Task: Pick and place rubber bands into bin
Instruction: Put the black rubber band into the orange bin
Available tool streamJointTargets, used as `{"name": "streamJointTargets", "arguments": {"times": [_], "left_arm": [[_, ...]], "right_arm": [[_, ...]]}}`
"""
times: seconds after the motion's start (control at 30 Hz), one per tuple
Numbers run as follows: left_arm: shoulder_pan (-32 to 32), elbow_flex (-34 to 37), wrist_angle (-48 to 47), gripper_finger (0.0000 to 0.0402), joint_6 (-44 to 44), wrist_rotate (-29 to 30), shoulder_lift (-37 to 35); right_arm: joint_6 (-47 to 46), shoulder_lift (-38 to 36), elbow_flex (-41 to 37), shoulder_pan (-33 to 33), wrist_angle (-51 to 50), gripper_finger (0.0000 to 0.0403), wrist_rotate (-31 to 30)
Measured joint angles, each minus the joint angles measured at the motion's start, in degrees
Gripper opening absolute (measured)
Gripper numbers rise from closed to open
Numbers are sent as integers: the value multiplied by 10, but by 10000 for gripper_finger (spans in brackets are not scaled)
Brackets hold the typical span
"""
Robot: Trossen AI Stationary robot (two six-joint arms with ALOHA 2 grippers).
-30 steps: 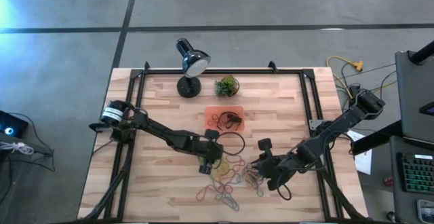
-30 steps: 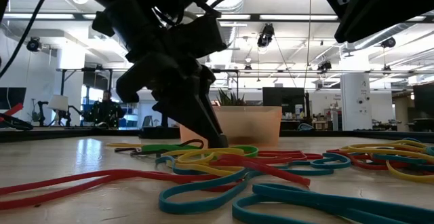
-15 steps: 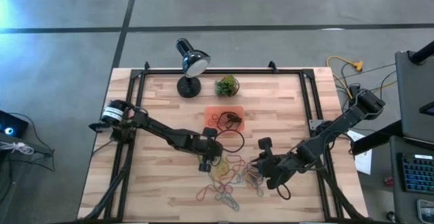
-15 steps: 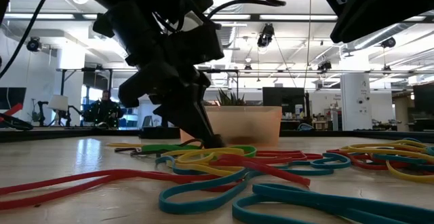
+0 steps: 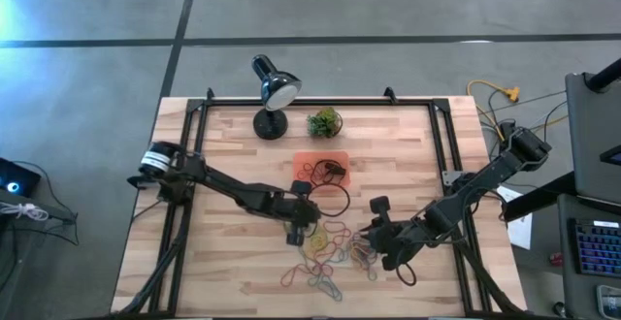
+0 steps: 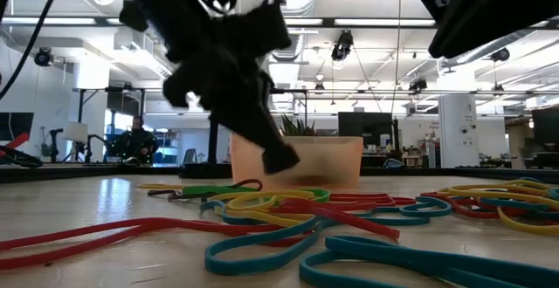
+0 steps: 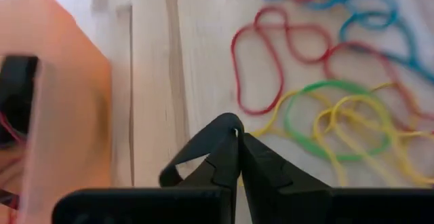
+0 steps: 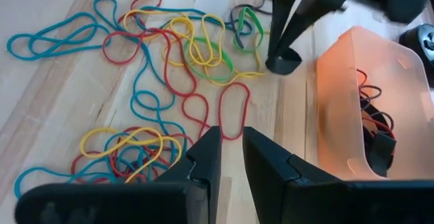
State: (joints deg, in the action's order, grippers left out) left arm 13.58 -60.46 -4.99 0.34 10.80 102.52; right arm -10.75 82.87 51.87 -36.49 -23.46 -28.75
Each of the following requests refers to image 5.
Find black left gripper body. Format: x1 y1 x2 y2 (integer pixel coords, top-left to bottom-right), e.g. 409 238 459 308
285 178 321 247

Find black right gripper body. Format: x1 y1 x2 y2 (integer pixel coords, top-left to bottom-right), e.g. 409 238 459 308
371 196 428 272

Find yellow rubber band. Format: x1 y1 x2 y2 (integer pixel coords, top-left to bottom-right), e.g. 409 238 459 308
309 231 333 254

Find large thin black rubber band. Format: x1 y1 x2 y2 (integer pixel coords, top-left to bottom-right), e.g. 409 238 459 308
310 158 343 186

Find orange translucent plastic bin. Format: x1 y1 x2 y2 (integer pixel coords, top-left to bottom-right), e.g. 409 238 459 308
292 150 351 191

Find grey metal mounting plate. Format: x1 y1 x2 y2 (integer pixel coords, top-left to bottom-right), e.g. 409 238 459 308
441 169 467 187

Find small green potted plant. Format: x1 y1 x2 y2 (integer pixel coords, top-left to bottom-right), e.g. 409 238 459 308
306 108 344 140

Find black desk lamp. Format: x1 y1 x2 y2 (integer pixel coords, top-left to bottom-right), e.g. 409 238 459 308
250 53 303 141

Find white paper sheet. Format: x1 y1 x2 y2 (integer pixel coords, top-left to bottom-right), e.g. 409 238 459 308
497 186 534 252

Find black desk support beam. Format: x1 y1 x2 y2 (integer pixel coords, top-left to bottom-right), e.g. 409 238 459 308
502 172 578 223

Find dark grey side desk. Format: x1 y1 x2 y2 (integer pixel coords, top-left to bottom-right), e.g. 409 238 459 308
557 193 621 320

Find backlit computer keyboard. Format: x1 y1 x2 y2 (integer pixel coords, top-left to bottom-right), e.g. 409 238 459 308
574 218 621 277

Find grey workstation desk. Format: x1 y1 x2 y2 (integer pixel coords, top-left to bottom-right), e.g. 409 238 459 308
565 71 621 205

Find light grey handheld device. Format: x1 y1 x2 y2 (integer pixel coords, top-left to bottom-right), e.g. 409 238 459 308
596 284 621 312

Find black stand pole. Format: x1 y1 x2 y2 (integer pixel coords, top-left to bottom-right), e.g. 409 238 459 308
584 57 621 93

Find black box with blue light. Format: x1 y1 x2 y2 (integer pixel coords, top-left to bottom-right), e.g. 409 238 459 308
0 157 43 199

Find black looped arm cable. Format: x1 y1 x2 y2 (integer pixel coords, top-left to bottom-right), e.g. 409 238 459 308
308 182 351 218
395 260 418 287

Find black cable bundle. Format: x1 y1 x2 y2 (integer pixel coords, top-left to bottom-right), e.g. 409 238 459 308
118 198 193 316
450 203 523 316

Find yellow extension cable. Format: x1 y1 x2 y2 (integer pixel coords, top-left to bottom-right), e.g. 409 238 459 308
466 80 523 140

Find black floor cable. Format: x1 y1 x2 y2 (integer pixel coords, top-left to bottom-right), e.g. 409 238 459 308
14 160 80 246
477 89 569 140

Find white coiled cable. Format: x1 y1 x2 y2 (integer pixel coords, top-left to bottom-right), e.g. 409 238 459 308
0 201 50 222

